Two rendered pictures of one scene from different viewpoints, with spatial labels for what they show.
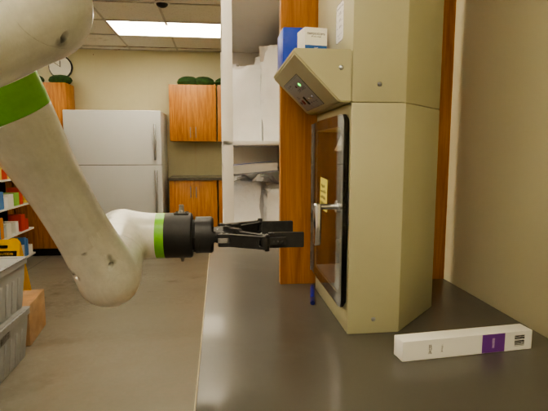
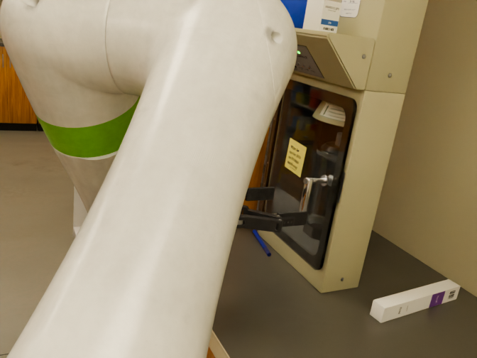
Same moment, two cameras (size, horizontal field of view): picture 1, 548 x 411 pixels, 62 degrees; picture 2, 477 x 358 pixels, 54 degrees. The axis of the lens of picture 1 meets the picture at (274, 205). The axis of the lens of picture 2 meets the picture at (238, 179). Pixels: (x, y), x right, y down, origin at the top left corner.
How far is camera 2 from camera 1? 0.46 m
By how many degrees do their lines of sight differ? 24
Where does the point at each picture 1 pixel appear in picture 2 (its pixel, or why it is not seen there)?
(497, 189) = (424, 154)
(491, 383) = (451, 339)
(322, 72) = (347, 60)
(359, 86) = (373, 76)
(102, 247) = not seen: hidden behind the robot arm
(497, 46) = (447, 25)
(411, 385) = (402, 348)
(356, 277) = (337, 246)
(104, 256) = not seen: hidden behind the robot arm
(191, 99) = not seen: outside the picture
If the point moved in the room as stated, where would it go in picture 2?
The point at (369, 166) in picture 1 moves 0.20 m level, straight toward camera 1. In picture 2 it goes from (365, 150) to (410, 182)
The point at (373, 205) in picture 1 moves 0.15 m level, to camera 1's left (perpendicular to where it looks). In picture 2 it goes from (361, 184) to (300, 183)
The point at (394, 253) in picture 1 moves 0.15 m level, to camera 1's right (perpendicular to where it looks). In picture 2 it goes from (368, 224) to (420, 223)
